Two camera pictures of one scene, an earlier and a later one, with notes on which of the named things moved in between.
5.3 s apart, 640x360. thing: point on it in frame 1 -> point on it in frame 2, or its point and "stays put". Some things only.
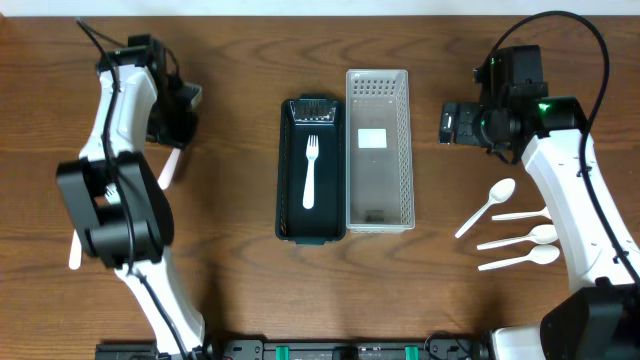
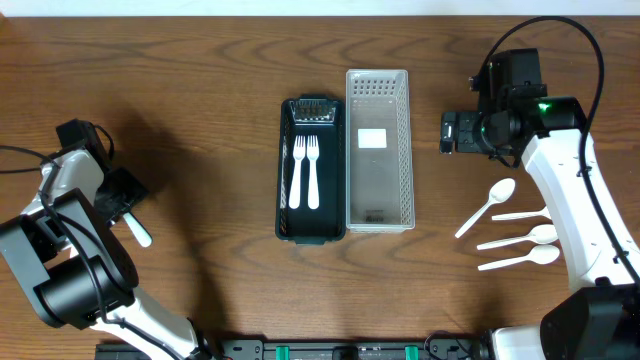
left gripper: x=167 y=132 -> x=126 y=195
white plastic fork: x=170 y=168 -> x=299 y=147
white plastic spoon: x=545 y=255 stays put
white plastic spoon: x=544 y=213 stays put
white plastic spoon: x=499 y=192 stays put
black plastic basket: x=322 y=115 stays put
